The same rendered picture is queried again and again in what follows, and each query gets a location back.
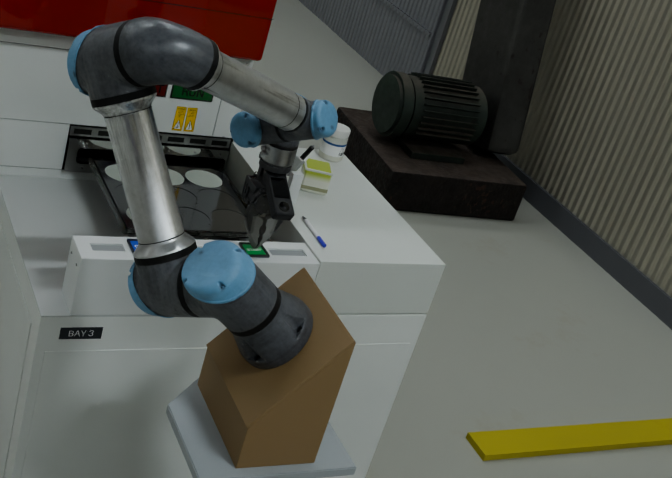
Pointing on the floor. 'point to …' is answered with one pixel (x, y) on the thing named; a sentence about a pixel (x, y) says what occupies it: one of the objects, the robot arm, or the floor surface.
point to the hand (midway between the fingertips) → (257, 245)
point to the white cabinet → (147, 384)
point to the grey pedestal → (201, 437)
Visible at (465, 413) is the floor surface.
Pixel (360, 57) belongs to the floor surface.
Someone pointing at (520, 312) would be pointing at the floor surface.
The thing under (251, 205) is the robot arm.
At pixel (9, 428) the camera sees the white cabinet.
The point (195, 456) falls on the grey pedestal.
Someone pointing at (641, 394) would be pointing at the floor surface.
